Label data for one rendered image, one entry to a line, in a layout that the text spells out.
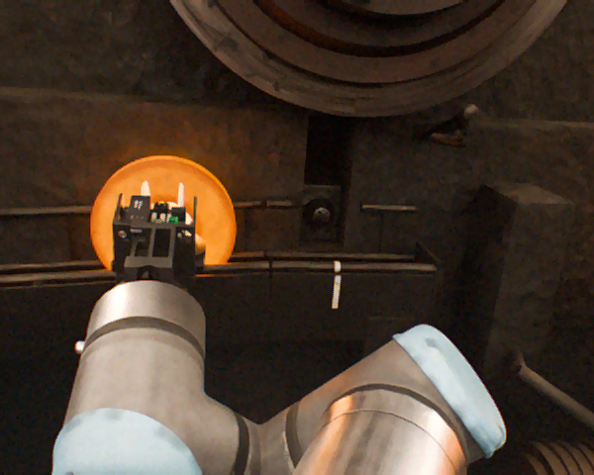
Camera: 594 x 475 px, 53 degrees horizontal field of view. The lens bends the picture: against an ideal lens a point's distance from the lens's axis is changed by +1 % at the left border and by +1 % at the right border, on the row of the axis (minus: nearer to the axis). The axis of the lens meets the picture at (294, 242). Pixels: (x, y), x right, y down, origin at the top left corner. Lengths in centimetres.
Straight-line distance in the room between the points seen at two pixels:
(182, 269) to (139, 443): 22
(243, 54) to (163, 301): 27
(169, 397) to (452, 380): 17
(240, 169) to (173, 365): 36
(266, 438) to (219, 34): 38
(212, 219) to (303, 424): 31
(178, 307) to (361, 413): 18
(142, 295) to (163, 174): 22
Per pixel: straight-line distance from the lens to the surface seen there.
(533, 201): 73
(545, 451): 77
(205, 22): 60
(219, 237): 67
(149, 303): 45
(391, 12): 54
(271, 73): 61
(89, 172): 73
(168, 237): 52
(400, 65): 62
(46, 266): 74
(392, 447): 30
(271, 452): 43
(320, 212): 76
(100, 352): 43
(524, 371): 75
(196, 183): 65
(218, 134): 71
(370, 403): 34
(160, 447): 37
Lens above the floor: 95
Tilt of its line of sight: 19 degrees down
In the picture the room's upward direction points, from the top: 5 degrees clockwise
